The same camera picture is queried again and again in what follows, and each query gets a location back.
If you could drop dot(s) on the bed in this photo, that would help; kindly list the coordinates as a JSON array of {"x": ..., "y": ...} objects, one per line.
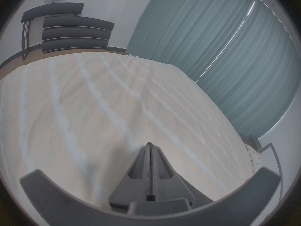
[{"x": 94, "y": 102}]

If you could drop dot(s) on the black chest of drawers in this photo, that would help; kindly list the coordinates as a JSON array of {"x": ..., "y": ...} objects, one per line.
[{"x": 75, "y": 33}]

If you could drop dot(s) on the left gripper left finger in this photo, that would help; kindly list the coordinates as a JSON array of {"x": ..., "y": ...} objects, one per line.
[{"x": 122, "y": 192}]

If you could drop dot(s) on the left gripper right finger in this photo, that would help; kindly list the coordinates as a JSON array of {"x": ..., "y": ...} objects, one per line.
[{"x": 178, "y": 189}]

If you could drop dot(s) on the blue-green curtain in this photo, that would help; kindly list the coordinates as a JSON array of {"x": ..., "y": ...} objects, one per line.
[
  {"x": 254, "y": 79},
  {"x": 183, "y": 32}
]

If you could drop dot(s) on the grey white bedside table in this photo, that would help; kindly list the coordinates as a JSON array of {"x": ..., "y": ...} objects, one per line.
[{"x": 255, "y": 141}]

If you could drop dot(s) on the black dressing table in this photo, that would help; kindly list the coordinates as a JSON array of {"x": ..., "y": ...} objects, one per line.
[{"x": 47, "y": 9}]

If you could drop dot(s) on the white printed pillow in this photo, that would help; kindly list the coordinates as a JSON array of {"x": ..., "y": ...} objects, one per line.
[{"x": 255, "y": 160}]

